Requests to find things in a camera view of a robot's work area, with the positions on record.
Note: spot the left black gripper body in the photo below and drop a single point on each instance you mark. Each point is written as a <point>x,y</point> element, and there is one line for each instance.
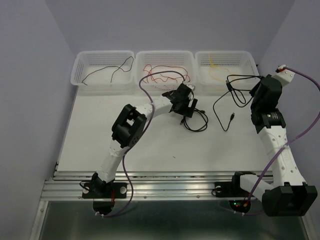
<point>183,109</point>

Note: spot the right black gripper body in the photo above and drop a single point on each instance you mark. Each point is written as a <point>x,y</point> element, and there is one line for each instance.
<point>255,105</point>

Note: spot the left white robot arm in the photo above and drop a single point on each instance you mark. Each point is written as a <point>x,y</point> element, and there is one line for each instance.
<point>130,126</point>

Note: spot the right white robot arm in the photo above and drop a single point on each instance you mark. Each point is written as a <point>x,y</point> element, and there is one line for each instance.
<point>280,187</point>

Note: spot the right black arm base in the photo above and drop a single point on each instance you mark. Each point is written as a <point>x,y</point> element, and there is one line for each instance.
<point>230,192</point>

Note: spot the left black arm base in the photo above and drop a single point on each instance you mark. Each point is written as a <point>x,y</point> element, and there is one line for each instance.
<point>103,194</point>

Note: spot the middle white perforated basket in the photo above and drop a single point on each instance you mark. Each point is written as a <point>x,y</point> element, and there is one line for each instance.
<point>164,70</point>

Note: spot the white perforated basket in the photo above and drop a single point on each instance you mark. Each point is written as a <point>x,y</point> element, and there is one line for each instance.
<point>213,67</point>
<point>104,69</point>
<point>164,70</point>

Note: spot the right white perforated basket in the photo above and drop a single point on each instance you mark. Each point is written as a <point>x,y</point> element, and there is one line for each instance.
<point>213,67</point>

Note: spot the left white perforated basket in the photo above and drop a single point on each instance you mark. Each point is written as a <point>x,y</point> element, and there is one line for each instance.
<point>104,69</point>

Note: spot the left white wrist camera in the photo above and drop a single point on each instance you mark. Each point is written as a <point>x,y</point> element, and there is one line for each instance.
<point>191,86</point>

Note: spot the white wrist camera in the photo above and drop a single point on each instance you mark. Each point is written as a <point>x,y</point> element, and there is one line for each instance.
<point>283,75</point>
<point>191,86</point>

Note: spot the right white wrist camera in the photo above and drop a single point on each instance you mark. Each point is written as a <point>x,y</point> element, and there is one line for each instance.
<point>283,75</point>

